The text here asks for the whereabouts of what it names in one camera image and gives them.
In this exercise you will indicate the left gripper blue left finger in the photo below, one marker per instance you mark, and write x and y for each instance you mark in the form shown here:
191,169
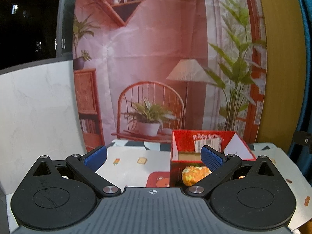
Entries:
95,158

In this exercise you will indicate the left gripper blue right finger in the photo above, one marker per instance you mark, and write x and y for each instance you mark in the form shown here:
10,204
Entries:
212,158

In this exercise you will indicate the printed living room backdrop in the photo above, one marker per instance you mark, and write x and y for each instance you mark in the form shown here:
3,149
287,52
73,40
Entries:
143,68

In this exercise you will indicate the yellow orange plush toy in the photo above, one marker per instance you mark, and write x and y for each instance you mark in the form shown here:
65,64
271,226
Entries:
193,174

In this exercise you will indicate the red strawberry cardboard box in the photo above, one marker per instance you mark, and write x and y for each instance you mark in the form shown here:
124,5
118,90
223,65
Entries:
186,147

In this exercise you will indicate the white marble board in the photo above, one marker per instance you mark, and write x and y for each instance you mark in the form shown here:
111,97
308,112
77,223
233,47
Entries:
39,116

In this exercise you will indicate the blue curtain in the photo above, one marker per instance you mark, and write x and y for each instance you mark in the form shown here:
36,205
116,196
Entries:
301,154

